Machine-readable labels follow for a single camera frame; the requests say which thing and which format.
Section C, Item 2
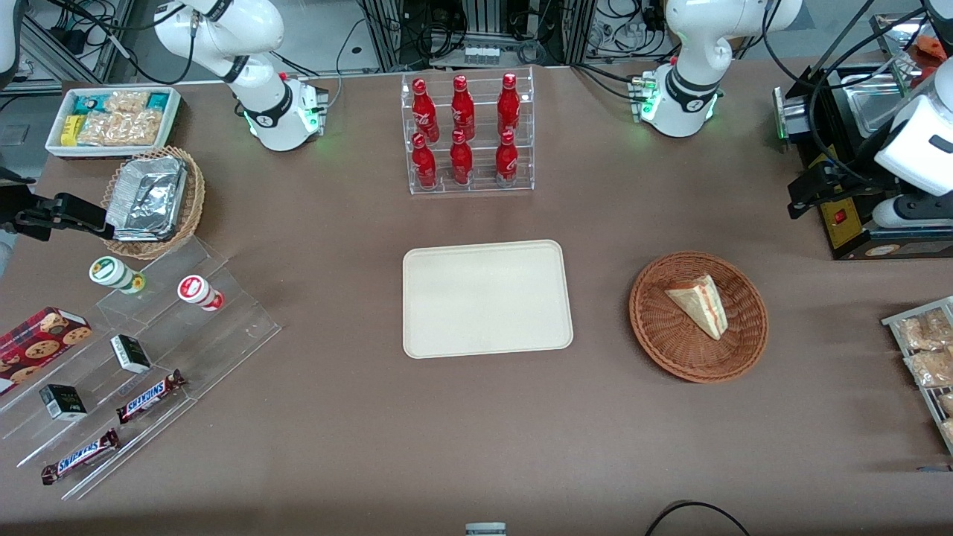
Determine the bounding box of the triangular sandwich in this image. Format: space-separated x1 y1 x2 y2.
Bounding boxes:
664 274 729 342

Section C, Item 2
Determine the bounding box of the light wicker basket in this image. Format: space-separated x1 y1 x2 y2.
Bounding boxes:
101 145 206 261

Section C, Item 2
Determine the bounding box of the brown round wicker basket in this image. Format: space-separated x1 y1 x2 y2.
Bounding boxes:
629 252 769 384

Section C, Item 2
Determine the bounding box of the beige plastic tray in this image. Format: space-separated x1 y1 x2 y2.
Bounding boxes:
402 239 575 360

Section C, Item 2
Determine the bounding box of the black food warmer case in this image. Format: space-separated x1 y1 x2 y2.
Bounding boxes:
773 11 953 261

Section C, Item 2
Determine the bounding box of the white rectangular snack bin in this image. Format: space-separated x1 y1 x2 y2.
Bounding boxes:
45 86 182 160

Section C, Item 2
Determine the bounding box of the steel warmer pan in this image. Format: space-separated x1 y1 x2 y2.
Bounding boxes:
845 73 924 136

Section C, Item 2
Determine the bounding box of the green lid cup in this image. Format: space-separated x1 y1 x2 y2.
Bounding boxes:
89 255 147 295

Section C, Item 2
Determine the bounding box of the stack of foil trays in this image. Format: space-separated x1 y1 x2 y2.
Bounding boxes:
105 154 189 243

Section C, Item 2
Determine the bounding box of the large clear cracker bag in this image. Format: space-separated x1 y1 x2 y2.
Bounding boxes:
77 110 163 147

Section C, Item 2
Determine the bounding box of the small clear cracker bag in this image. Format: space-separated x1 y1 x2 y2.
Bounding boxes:
104 90 150 117

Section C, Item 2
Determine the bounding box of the red cookie box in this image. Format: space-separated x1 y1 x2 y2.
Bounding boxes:
0 306 95 396

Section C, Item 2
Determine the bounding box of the red lid cup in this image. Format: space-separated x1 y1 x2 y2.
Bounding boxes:
176 274 225 312

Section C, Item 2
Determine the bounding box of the small black white box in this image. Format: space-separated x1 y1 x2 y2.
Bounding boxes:
38 383 89 422
109 334 153 374

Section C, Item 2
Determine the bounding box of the clear acrylic stepped display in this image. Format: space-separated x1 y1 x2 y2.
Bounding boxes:
0 236 283 502

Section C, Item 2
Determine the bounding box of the snickers chocolate bar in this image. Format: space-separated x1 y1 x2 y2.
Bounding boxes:
115 369 188 426
40 428 122 486

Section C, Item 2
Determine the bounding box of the red cola bottle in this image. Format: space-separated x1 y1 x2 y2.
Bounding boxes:
494 130 520 188
411 133 439 190
411 78 441 143
449 130 474 186
497 72 521 139
450 74 477 141

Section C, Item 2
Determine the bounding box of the clear acrylic bottle rack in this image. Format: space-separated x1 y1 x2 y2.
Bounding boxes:
400 66 536 197

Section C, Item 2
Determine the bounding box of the black equipment rack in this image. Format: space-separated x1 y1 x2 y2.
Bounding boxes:
357 0 598 69

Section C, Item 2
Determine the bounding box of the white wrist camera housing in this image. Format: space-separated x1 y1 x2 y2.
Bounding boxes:
871 194 953 229

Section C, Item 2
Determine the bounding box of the grey wire rack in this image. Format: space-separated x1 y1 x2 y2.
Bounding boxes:
882 296 953 456

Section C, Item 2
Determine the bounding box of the black looped cable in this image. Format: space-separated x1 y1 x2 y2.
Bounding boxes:
643 500 753 536

